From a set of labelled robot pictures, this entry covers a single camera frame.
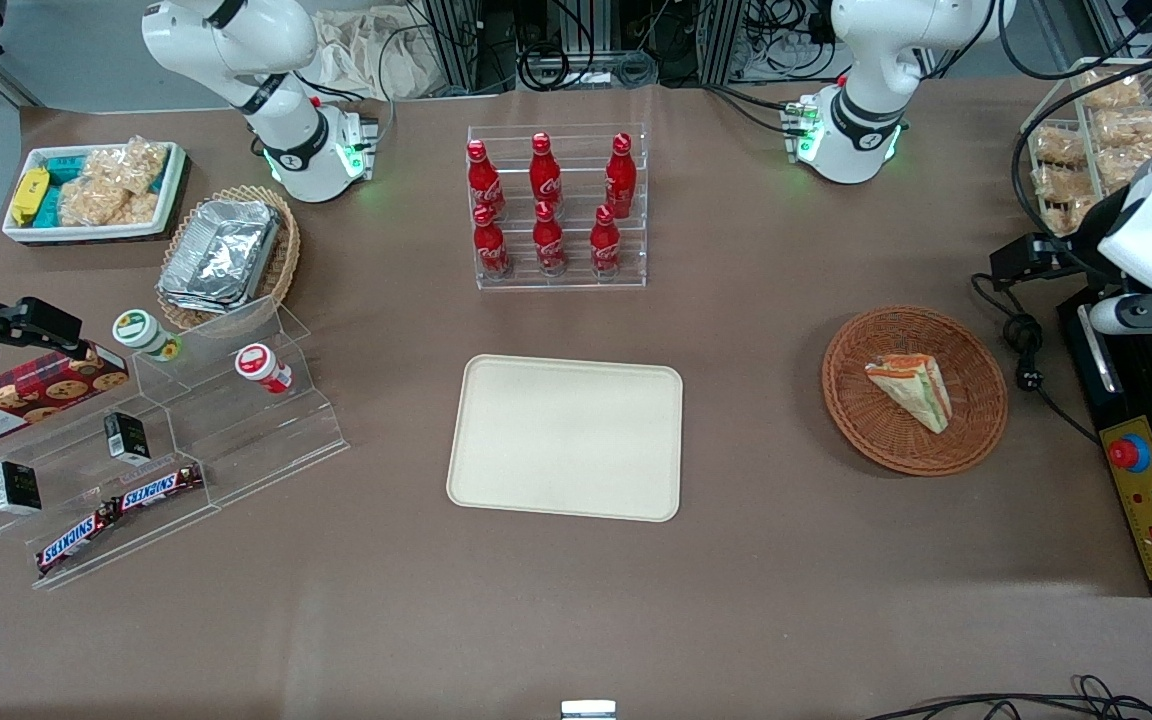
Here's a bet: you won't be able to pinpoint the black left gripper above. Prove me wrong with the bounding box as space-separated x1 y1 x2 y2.
989 195 1129 292

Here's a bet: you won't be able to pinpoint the triangle sandwich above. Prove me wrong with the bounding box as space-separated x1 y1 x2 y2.
865 353 954 435

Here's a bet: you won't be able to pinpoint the round brown wicker basket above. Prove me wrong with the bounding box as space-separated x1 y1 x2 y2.
821 305 1009 477

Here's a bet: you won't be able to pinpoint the oval light wicker basket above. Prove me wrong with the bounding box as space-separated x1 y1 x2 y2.
156 184 302 333

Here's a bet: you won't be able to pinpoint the beige plastic serving tray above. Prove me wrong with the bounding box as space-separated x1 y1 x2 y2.
446 353 685 523

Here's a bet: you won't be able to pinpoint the rice cracker snack bag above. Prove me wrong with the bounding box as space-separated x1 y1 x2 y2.
1031 165 1087 204
86 136 170 196
1096 145 1152 191
1044 198 1102 239
1034 128 1087 169
1081 72 1145 111
57 175 159 228
1094 108 1152 146

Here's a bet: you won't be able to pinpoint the red Walkers cookie box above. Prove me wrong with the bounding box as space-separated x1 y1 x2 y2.
0 342 130 451

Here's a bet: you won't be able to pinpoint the green lid white jar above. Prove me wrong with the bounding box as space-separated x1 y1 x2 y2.
112 309 184 363

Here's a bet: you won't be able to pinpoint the white rectangular plastic bin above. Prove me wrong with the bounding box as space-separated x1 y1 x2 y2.
2 141 189 246

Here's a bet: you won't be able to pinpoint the yellow snack pack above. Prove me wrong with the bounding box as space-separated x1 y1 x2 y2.
10 167 50 227

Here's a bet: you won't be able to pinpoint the small black white box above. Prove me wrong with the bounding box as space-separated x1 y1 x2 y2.
0 460 43 516
103 411 151 465

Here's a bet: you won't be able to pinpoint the black heating machine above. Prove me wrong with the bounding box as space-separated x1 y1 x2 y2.
1056 285 1152 598

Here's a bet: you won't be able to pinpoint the stacked aluminium foil containers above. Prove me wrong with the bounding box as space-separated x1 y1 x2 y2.
157 198 282 316

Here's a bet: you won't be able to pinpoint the Snickers chocolate bar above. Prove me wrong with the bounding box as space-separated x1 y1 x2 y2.
112 462 205 513
34 505 122 578

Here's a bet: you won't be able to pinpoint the red lid white jar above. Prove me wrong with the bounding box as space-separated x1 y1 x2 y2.
234 343 294 395

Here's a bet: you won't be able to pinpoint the clear acrylic stepped stand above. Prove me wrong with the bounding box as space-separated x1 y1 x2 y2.
0 293 350 591

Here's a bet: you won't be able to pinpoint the beige crumpled cloth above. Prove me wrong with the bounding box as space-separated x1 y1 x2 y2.
311 10 437 101

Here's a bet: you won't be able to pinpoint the red cola bottle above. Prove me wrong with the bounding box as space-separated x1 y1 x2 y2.
466 139 505 221
605 132 637 219
473 205 511 280
590 205 622 276
533 201 567 277
530 132 563 216

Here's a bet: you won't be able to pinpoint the clear acrylic bottle rack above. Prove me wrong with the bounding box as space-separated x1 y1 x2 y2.
466 123 649 291

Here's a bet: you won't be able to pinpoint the black power cable with plug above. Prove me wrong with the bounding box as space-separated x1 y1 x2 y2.
969 275 1102 446

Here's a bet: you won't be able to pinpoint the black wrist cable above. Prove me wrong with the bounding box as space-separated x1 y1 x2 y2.
996 0 1152 251

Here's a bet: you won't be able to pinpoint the white wire shelf rack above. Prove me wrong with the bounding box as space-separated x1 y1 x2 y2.
1021 57 1152 269

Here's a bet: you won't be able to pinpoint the black arm base cables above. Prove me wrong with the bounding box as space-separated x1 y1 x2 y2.
701 82 807 136

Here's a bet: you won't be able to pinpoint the aluminium frame post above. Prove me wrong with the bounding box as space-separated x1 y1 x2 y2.
444 0 484 93
704 0 745 83

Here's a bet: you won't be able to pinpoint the black floor cables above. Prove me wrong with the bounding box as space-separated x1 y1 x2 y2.
866 675 1152 720

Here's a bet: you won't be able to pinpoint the black cable bundle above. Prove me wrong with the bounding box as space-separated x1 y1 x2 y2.
518 35 592 93

